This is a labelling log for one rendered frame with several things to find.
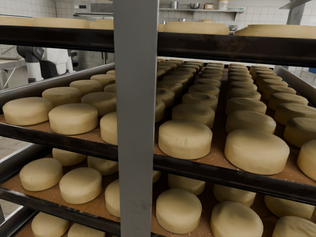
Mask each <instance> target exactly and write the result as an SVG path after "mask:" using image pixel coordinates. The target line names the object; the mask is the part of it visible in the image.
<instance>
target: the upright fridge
mask: <svg viewBox="0 0 316 237"><path fill-rule="evenodd" d="M73 8H74V13H75V14H74V15H73V16H74V19H82V20H87V21H96V20H97V19H113V1H106V0H73ZM77 56H78V65H79V71H82V70H86V69H90V68H94V67H98V66H102V65H106V64H110V63H114V62H115V53H107V52H95V51H82V50H77Z"/></svg>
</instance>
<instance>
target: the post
mask: <svg viewBox="0 0 316 237"><path fill-rule="evenodd" d="M305 5H306V3H304V4H302V5H299V6H297V7H294V8H292V9H290V11H289V15H288V19H287V23H286V25H300V23H301V20H302V16H303V12H304V8H305ZM282 67H284V68H286V69H287V70H288V69H289V66H282Z"/></svg>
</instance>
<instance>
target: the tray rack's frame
mask: <svg viewBox="0 0 316 237"><path fill-rule="evenodd" d="M158 18H159V0H113V25H114V52H115V79H116V106H117V133H118V173H119V199H120V226H121V237H150V232H151V207H152V181H153V156H154V131H155V106H156V80H157V55H158Z"/></svg>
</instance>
